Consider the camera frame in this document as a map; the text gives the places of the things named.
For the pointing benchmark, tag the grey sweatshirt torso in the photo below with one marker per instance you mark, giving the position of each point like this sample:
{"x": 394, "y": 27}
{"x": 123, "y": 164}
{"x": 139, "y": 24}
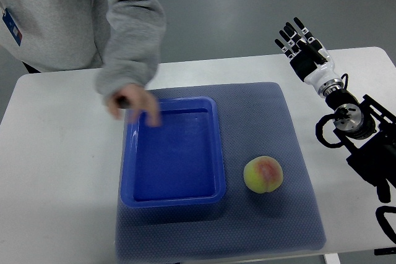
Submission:
{"x": 57, "y": 34}

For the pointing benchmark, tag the white table leg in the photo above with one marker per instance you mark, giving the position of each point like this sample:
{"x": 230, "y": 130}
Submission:
{"x": 331, "y": 258}

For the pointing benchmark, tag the yellow red peach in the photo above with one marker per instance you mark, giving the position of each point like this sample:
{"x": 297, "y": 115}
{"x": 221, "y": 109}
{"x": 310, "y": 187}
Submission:
{"x": 263, "y": 175}

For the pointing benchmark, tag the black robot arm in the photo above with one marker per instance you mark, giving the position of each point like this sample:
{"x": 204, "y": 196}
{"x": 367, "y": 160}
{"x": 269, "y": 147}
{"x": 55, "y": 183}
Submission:
{"x": 367, "y": 130}

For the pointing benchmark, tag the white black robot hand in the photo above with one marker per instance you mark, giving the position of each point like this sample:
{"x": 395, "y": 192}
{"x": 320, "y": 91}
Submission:
{"x": 309, "y": 59}

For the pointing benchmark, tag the blue name badge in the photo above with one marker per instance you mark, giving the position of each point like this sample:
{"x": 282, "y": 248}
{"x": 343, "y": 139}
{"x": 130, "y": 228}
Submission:
{"x": 12, "y": 26}

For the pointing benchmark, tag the blurred human hand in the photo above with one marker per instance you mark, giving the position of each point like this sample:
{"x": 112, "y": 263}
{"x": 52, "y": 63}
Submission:
{"x": 140, "y": 100}

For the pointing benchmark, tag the blue plastic tray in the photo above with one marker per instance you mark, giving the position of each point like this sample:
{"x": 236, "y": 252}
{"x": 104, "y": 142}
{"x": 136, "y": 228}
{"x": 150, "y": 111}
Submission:
{"x": 177, "y": 164}

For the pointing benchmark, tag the grey sweatshirt sleeve forearm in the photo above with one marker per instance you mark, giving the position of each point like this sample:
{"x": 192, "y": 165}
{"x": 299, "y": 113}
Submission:
{"x": 132, "y": 53}

